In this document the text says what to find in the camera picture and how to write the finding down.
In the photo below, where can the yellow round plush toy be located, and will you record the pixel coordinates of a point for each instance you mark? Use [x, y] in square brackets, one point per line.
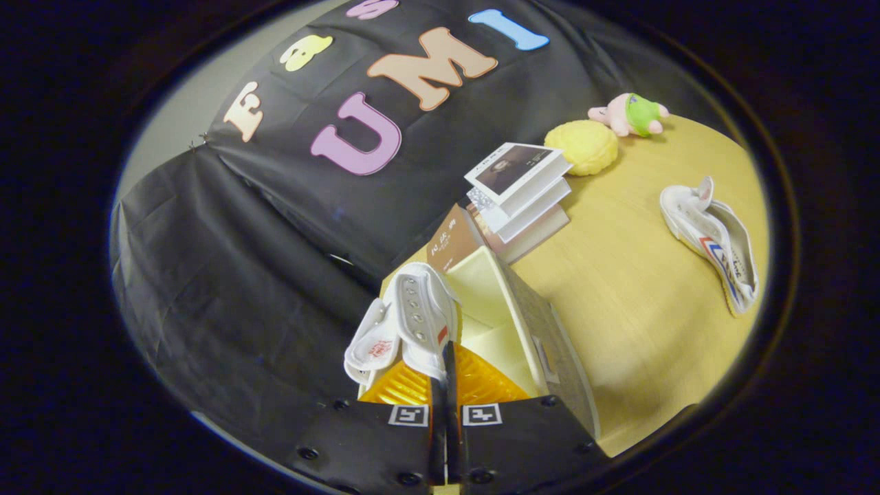
[583, 146]

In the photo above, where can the grey fabric storage box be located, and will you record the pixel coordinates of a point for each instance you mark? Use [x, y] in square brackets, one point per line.
[557, 344]

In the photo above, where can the white portrait cover book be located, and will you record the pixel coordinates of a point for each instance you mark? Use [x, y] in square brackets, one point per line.
[515, 168]

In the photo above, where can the black backdrop cloth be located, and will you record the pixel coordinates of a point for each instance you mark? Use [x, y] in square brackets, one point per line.
[240, 275]

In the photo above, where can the pink and green plush toy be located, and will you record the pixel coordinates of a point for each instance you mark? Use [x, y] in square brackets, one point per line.
[636, 113]

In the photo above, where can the white patterned cover book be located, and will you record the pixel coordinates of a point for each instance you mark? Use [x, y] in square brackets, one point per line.
[529, 210]

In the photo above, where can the white canvas shoe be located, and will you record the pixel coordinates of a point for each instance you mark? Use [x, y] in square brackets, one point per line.
[711, 237]
[419, 309]

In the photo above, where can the brown cover book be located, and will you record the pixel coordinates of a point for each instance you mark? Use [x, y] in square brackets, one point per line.
[450, 240]

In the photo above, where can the thick reddish cover book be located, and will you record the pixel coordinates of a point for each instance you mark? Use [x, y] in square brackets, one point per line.
[540, 237]

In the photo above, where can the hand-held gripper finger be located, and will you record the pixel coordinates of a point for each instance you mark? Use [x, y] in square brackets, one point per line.
[454, 426]
[438, 426]

